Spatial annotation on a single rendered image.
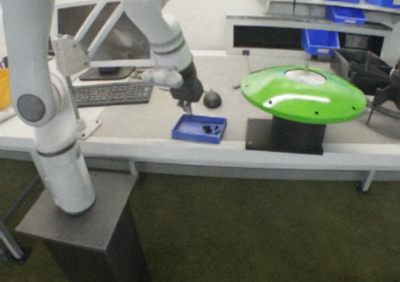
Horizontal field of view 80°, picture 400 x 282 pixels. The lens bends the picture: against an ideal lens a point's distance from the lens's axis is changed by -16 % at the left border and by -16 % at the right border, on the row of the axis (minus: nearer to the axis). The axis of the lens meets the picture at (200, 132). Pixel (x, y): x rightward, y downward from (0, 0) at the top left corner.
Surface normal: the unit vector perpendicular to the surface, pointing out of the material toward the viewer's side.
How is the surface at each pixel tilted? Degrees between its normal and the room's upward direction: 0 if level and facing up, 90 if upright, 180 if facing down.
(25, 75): 87
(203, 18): 90
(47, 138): 19
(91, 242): 0
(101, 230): 0
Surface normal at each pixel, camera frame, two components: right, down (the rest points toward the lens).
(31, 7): 0.62, 0.46
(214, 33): -0.12, 0.52
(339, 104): 0.09, -0.59
